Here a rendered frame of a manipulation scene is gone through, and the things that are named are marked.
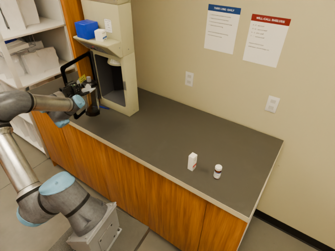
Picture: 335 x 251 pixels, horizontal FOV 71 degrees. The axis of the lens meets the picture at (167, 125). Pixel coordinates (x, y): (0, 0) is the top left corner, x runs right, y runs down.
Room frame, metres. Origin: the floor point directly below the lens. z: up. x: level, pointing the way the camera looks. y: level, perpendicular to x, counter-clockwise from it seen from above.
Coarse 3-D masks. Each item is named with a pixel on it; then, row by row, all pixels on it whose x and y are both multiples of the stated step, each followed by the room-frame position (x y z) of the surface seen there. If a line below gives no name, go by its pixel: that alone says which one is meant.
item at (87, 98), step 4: (96, 84) 1.36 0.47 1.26; (96, 88) 1.37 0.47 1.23; (92, 92) 1.33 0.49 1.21; (96, 92) 1.36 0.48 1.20; (84, 96) 1.34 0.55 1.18; (88, 96) 1.32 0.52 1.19; (92, 96) 1.33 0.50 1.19; (96, 96) 1.35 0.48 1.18; (84, 100) 1.34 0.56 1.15; (88, 100) 1.32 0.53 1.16; (92, 100) 1.33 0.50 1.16; (96, 100) 1.35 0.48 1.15; (88, 104) 1.32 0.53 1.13; (92, 104) 1.32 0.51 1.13; (96, 104) 1.34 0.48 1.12; (88, 108) 1.32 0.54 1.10; (92, 108) 1.32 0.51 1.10; (96, 108) 1.33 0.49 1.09; (88, 112) 1.32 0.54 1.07; (92, 112) 1.31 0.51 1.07
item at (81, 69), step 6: (72, 60) 1.43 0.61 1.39; (84, 60) 1.54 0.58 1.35; (72, 66) 1.42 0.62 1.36; (78, 66) 1.47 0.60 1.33; (84, 66) 1.53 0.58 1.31; (90, 66) 1.59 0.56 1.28; (66, 72) 1.36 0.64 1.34; (72, 72) 1.41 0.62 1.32; (78, 72) 1.46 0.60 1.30; (84, 72) 1.51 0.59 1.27; (90, 72) 1.57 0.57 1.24; (72, 78) 1.39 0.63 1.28; (78, 78) 1.45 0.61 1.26; (84, 78) 1.50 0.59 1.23; (84, 108) 1.43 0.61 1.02; (78, 114) 1.36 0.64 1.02
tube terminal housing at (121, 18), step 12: (84, 0) 1.61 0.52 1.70; (84, 12) 1.62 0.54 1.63; (96, 12) 1.56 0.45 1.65; (108, 12) 1.50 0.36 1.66; (120, 12) 1.46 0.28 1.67; (120, 24) 1.46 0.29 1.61; (132, 24) 1.54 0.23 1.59; (108, 36) 1.51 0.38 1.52; (120, 36) 1.45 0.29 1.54; (132, 36) 1.53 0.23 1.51; (132, 48) 1.53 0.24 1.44; (120, 60) 1.47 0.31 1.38; (132, 60) 1.52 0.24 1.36; (132, 72) 1.51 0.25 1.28; (132, 84) 1.50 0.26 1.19; (132, 96) 1.49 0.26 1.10; (120, 108) 1.50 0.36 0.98; (132, 108) 1.48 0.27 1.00
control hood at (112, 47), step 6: (84, 42) 1.50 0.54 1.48; (90, 42) 1.44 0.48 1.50; (96, 42) 1.42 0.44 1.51; (102, 42) 1.42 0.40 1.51; (108, 42) 1.42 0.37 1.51; (114, 42) 1.43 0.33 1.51; (120, 42) 1.44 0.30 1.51; (102, 48) 1.42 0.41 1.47; (108, 48) 1.36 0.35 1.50; (114, 48) 1.40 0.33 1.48; (120, 48) 1.44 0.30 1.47; (114, 54) 1.42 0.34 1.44; (120, 54) 1.43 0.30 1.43
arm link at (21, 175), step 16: (0, 128) 0.72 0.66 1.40; (0, 144) 0.67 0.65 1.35; (16, 144) 0.71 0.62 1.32; (0, 160) 0.63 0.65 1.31; (16, 160) 0.64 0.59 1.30; (16, 176) 0.59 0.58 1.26; (32, 176) 0.61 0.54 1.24; (32, 192) 0.54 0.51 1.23; (32, 208) 0.50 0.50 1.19; (32, 224) 0.47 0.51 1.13
